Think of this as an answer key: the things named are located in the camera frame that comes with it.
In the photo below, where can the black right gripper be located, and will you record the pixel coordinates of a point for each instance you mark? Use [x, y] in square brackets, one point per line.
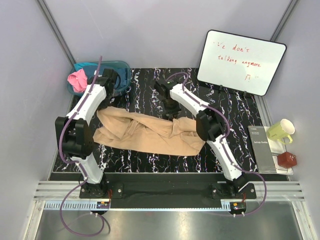
[171, 113]

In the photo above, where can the red house-shaped box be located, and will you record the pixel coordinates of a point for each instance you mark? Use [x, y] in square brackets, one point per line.
[287, 160]

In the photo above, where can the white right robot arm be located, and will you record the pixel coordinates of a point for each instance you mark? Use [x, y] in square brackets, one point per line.
[209, 127]

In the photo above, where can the dark blue t-shirt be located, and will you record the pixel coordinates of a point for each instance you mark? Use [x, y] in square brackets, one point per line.
[121, 77]

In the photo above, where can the yellow-green mug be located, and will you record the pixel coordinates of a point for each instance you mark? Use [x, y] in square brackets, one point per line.
[281, 131]

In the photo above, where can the beige t-shirt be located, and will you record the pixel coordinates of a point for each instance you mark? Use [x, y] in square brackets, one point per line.
[148, 134]

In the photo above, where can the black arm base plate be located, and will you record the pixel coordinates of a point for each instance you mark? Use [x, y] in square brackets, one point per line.
[213, 185]

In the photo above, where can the aluminium frame rail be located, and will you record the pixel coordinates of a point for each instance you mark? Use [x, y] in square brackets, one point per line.
[65, 195]

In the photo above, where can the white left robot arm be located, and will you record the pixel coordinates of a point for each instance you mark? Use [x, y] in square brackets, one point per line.
[74, 137]

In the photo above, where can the teal plastic basket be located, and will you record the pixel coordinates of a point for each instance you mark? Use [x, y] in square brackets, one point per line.
[90, 71]

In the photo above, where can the white whiteboard with red writing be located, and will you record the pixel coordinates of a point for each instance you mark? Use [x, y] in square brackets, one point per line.
[239, 62]

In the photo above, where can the pink t-shirt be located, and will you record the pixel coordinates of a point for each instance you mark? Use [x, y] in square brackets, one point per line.
[78, 81]

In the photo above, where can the teal t-shirt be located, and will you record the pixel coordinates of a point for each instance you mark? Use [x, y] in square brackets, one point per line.
[81, 65]

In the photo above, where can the grey setup guide booklet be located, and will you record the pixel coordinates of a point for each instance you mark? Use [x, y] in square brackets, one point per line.
[261, 150]

